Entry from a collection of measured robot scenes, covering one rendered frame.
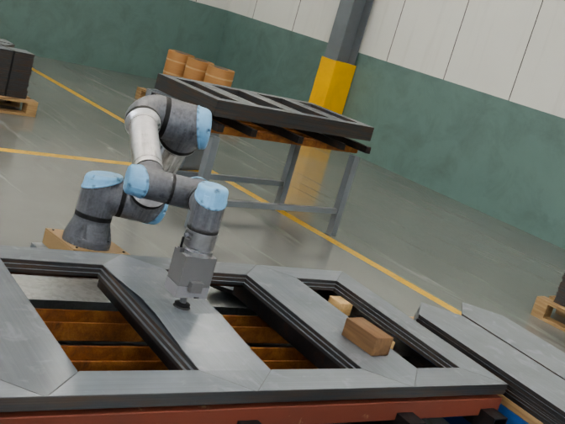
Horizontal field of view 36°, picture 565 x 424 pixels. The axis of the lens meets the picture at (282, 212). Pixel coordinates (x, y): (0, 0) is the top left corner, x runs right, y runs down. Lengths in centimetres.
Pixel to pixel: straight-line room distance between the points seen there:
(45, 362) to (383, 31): 1017
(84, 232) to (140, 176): 71
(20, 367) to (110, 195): 111
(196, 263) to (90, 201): 76
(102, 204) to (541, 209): 756
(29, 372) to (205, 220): 56
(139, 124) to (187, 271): 45
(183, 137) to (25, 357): 91
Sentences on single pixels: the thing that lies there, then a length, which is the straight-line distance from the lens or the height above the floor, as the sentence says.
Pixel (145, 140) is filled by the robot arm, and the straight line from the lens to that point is 217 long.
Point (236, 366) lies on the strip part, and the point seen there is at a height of 84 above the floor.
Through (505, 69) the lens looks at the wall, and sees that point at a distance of 1029.
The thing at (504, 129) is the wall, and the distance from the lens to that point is 1016.
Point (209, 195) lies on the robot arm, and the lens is 195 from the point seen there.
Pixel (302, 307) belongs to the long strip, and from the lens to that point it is 235.
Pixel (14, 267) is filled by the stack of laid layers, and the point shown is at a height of 82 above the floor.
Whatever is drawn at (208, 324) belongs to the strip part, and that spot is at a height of 86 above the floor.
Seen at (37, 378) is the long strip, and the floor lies 84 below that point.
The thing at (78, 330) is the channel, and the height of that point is 71.
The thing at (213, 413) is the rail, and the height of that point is 79.
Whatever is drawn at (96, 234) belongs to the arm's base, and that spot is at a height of 78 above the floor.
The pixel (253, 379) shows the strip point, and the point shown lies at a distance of 184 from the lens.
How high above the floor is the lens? 159
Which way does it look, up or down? 13 degrees down
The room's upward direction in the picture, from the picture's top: 16 degrees clockwise
